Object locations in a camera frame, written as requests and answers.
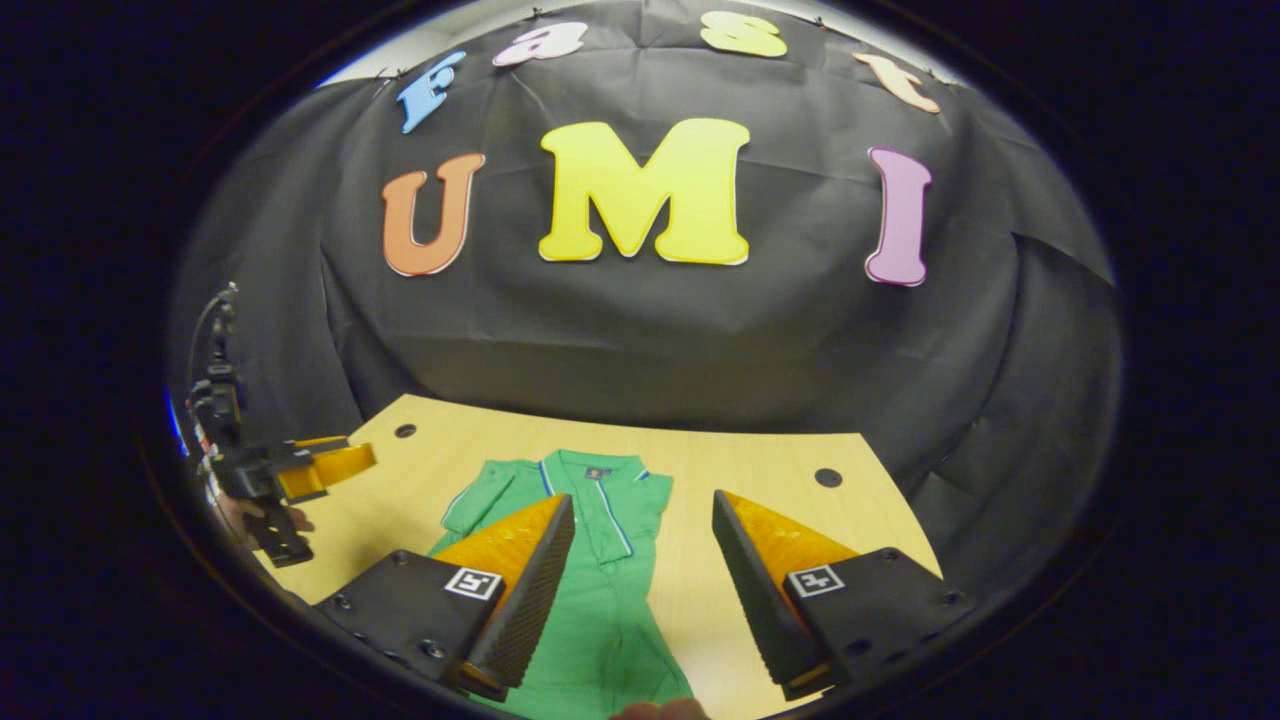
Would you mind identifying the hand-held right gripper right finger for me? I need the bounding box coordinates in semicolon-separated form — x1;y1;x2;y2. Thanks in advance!
711;489;973;701

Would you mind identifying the black backdrop cloth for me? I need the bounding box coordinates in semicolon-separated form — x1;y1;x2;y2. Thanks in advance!
165;0;1121;601

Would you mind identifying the green T-shirt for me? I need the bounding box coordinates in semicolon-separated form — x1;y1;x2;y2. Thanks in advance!
428;449;696;720

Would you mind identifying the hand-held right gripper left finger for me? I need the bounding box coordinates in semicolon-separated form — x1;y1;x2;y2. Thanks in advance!
315;492;578;701

